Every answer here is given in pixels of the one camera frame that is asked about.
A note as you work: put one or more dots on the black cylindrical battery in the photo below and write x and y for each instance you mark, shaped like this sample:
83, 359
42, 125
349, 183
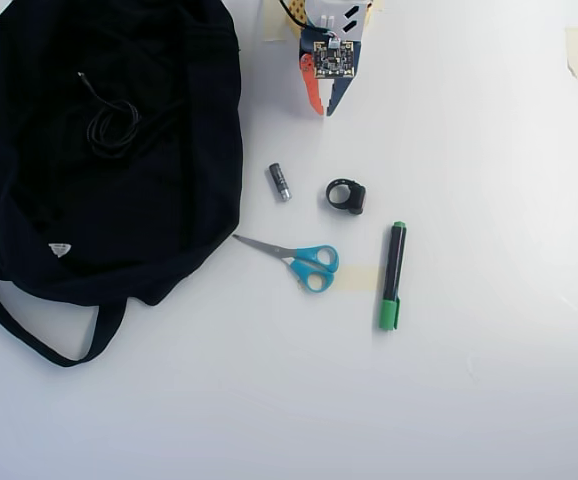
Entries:
280, 182

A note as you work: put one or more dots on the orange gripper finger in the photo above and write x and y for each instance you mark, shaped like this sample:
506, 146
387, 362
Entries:
313, 87

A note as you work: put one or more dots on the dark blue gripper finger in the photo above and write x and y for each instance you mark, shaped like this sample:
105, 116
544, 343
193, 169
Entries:
338, 92

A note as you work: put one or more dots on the black fabric bag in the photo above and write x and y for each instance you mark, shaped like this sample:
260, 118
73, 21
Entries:
94, 210

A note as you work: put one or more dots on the yellow perforated base plate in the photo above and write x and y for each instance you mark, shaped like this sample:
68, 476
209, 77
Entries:
296, 12

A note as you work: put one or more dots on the narrow beige tape strip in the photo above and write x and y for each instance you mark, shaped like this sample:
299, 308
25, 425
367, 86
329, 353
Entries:
271, 25

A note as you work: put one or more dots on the black green marker pen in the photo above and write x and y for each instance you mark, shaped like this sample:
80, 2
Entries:
389, 312

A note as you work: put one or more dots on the small beige tape scrap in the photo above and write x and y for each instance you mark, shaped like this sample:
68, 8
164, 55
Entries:
375, 5

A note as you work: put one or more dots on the wide beige tape strip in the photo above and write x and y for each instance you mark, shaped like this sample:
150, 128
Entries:
359, 280

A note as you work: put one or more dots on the bare camera circuit board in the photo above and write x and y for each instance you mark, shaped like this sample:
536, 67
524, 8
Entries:
335, 59

